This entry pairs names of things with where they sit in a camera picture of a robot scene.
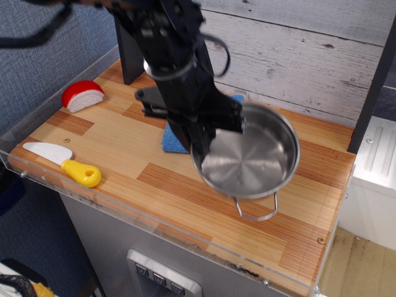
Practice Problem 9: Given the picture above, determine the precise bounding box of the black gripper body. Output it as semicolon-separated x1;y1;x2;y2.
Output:
135;52;244;132

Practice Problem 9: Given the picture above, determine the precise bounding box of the dark right vertical post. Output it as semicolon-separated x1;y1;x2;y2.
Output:
347;19;395;154

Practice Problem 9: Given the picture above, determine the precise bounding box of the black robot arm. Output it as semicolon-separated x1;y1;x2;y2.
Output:
83;1;244;156

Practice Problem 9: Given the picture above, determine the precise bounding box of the red and white toy sushi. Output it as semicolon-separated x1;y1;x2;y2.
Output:
61;80;105;113

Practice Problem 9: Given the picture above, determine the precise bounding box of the silver dispenser panel with buttons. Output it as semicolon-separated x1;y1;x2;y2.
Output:
126;249;203;296

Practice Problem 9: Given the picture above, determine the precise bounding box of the white toy knife yellow handle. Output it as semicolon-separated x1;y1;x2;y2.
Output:
22;142;102;188

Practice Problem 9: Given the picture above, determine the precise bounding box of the yellow object at bottom left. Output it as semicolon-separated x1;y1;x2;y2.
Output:
32;283;56;297

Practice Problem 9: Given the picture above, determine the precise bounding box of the white side appliance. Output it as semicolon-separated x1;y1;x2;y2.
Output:
338;116;395;250

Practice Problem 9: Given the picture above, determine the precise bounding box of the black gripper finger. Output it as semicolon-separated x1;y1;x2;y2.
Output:
167;116;216;156

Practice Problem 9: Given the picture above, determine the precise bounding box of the stainless steel pot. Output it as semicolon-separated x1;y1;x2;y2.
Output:
191;90;300;204

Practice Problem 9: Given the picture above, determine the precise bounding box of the black cable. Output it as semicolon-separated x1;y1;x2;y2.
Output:
0;2;74;49

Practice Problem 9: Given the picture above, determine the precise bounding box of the dark vertical post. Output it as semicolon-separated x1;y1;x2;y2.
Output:
114;19;144;85
347;19;395;154

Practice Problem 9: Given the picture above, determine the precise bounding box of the clear acrylic table guard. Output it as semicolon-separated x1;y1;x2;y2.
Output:
1;48;355;296

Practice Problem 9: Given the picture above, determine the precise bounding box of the dark left vertical post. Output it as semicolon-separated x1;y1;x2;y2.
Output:
114;19;144;85

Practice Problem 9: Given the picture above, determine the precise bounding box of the blue towel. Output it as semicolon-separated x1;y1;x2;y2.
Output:
161;92;252;154

